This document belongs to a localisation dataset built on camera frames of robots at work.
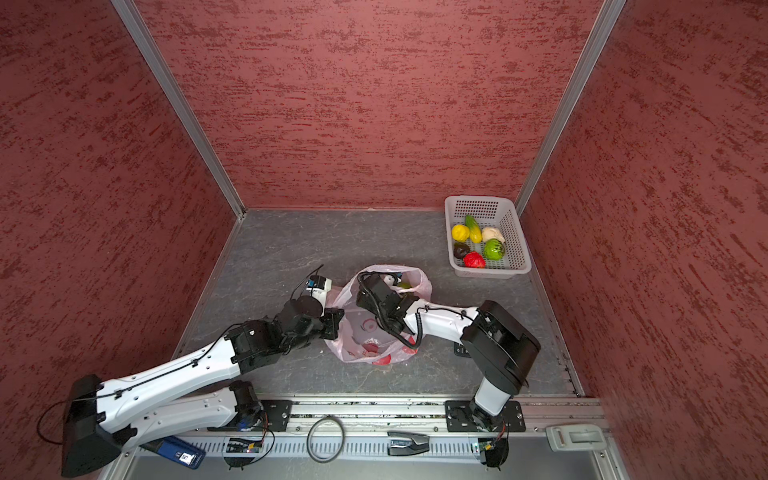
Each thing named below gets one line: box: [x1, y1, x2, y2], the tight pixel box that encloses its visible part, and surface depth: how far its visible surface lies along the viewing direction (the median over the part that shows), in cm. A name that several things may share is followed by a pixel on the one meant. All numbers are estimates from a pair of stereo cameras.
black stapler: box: [387, 431, 430, 456], surface depth 71 cm
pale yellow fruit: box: [482, 227, 506, 244], surface depth 109 cm
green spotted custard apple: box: [484, 238, 505, 261], surface depth 103 cm
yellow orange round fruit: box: [451, 224, 470, 242], surface depth 109 cm
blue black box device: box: [140, 436, 206, 470], surface depth 68 cm
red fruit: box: [463, 251, 487, 269], surface depth 100 cm
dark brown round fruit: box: [453, 242, 470, 259], surface depth 105 cm
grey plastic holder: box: [546, 424, 607, 452], surface depth 71 cm
